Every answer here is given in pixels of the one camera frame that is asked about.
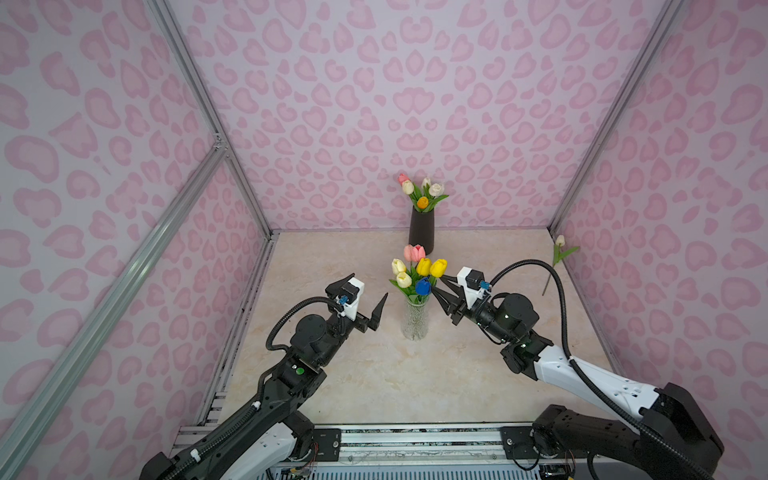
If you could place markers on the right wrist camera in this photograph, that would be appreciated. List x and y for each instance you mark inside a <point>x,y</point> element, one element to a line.
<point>474,286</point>

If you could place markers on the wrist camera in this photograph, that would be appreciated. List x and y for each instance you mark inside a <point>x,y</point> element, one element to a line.
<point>474,286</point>
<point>350,294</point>

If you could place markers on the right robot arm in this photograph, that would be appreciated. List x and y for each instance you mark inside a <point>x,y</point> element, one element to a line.
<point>661,431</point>

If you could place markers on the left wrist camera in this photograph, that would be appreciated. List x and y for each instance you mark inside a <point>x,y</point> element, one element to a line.
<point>350,294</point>

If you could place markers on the blue tulip back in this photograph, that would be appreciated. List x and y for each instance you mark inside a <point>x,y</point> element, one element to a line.
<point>423,287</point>

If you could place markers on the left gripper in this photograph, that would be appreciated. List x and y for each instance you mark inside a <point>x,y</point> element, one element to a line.
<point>361,324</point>

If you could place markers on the small yellow tulip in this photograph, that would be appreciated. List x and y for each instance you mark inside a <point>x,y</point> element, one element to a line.
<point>438,268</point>

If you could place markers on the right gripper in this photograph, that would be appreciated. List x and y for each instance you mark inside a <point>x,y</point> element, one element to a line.
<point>457,309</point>

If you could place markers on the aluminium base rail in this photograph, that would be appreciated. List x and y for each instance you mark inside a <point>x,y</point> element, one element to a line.
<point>418,451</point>

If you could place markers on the aluminium frame left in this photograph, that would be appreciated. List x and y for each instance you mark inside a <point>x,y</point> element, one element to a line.
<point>100,132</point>

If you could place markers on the aluminium corner post right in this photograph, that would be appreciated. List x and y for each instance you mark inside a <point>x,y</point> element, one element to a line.
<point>664,25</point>

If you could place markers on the dark grey vase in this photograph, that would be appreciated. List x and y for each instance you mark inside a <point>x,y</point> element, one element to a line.
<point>422,230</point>

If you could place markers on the clear plastic cup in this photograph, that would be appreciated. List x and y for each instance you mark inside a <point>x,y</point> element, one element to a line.
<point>415,324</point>

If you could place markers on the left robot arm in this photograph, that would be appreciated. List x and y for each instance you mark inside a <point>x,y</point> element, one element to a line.
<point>269,427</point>

